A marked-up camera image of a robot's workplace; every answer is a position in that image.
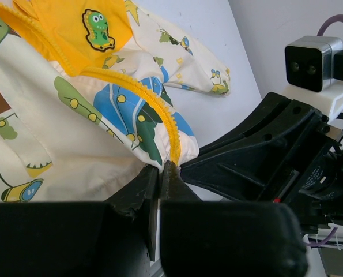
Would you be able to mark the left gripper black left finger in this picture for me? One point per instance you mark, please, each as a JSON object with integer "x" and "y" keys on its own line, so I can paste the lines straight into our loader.
{"x": 115, "y": 237}

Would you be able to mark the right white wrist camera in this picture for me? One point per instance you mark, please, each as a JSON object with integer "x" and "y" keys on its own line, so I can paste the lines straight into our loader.
{"x": 314, "y": 71}

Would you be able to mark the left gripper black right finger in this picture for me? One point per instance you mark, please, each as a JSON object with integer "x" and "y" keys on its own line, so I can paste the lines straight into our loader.
{"x": 215, "y": 238}

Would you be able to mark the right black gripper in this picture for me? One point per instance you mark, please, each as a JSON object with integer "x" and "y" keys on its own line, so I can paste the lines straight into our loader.
{"x": 285, "y": 151}

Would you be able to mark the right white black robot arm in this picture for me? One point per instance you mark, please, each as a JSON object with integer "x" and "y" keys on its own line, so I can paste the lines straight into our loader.
{"x": 211, "y": 117}

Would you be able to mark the yellow hooded printed child jacket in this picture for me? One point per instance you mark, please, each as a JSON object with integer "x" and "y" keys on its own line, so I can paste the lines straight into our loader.
{"x": 83, "y": 101}

